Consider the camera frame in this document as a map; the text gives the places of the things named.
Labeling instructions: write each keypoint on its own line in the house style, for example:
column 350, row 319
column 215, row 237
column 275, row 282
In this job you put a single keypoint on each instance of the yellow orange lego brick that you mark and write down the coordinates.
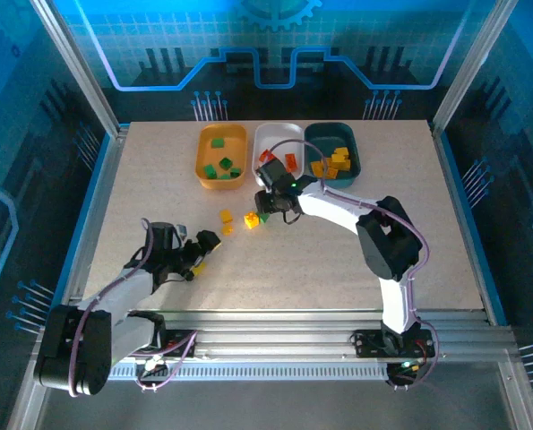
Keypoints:
column 251, row 220

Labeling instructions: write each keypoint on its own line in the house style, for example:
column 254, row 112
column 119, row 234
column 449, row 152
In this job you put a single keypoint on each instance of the small yellow lego brick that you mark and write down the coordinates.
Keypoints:
column 227, row 229

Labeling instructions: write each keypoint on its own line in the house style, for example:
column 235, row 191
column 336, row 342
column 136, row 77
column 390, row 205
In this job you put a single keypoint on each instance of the wide yellow lego brick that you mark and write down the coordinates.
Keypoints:
column 318, row 168

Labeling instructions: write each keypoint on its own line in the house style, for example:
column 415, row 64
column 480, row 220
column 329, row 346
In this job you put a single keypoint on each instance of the long yellow lego brick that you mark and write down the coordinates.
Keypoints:
column 332, row 173

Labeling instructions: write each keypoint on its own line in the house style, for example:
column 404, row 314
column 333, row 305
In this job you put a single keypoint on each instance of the yellow window lego brick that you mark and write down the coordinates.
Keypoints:
column 337, row 159

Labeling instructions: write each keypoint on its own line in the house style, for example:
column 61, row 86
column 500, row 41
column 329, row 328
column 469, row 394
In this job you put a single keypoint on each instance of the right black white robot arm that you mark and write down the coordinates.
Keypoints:
column 387, row 242

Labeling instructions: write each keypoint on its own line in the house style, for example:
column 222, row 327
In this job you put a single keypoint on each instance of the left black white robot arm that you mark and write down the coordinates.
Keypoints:
column 69, row 349

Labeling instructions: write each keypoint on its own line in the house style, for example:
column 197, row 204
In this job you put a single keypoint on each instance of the white plastic container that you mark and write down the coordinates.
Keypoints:
column 277, row 132

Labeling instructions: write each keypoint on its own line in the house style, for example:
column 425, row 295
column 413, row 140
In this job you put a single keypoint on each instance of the dark green plastic container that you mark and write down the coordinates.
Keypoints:
column 329, row 134

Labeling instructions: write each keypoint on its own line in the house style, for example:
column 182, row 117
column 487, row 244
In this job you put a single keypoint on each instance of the orange plastic container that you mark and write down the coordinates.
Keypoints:
column 210, row 154

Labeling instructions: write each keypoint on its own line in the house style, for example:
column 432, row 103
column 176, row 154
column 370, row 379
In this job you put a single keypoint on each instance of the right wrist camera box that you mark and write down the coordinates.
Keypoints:
column 259, row 180

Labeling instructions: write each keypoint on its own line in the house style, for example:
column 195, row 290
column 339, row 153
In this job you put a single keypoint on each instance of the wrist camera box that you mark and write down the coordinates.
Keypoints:
column 181, row 230
column 259, row 180

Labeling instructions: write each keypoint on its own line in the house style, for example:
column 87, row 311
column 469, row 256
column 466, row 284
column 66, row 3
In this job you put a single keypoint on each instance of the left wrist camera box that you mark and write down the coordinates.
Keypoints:
column 181, row 230

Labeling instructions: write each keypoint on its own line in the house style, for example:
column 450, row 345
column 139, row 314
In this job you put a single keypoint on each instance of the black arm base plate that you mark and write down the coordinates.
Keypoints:
column 369, row 345
column 172, row 350

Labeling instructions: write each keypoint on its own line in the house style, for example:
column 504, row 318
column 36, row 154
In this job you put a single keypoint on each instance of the aluminium side rail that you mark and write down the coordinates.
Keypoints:
column 452, row 179
column 100, row 197

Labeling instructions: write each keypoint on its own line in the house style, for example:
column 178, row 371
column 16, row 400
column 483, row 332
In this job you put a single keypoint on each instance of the aluminium front rail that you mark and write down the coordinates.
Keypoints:
column 270, row 340

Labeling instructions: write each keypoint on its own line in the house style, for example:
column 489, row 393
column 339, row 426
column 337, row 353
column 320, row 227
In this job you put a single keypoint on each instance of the aluminium frame post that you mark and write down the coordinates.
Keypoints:
column 470, row 67
column 79, row 67

